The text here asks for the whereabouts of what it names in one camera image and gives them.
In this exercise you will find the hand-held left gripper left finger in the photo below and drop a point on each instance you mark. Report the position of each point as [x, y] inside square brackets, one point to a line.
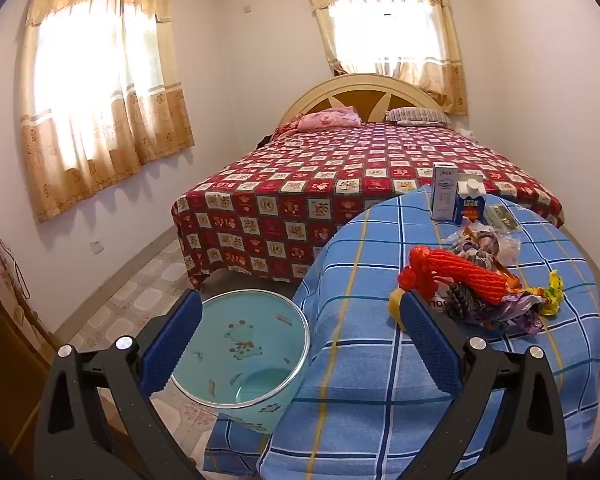
[172, 345]

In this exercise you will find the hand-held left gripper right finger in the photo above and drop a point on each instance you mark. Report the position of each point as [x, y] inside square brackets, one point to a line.
[430, 345]

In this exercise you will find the dark foam net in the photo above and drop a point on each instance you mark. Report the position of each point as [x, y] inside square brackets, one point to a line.
[462, 302]

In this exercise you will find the light blue trash bin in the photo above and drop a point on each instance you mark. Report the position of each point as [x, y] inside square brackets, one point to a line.
[240, 340]

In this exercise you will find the red foam net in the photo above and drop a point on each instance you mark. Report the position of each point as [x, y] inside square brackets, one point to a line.
[455, 272]

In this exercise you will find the purple wrapper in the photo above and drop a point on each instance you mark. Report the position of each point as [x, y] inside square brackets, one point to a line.
[517, 312]

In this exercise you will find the orange snack packet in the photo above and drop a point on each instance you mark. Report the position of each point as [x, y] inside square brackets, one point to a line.
[511, 280]

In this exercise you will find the clear plastic wrapper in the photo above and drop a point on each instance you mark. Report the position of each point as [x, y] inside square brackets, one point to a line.
[480, 242]

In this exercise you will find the yellow wrapper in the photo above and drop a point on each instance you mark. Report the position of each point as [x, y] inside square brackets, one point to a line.
[554, 292]

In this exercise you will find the blue plaid cloth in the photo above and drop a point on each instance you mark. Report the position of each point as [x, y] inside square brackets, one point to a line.
[370, 360]

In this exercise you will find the blue milk carton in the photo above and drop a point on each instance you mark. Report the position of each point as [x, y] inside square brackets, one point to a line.
[470, 205]

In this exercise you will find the clear plastic wrapper packet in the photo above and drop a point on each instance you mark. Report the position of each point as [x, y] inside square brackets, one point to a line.
[502, 217]

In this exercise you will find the tall white carton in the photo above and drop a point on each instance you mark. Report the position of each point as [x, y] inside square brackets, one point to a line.
[444, 195]

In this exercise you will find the wooden cabinet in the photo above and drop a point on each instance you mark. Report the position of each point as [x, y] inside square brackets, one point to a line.
[5, 360]

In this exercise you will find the red checked bed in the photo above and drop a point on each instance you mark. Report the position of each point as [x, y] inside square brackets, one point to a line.
[330, 175]

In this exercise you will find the striped pillow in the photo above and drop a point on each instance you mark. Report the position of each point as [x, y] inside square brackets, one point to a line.
[417, 116]

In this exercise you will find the pink floral pillow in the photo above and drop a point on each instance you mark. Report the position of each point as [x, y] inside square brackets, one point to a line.
[330, 119]

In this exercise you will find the cream wooden headboard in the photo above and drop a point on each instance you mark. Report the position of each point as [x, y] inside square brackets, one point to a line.
[360, 92]

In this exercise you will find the wide beige window curtain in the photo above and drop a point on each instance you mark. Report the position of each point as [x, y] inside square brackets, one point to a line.
[100, 85]

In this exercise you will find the narrow beige window curtain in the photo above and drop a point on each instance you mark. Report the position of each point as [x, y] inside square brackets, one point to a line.
[390, 20]

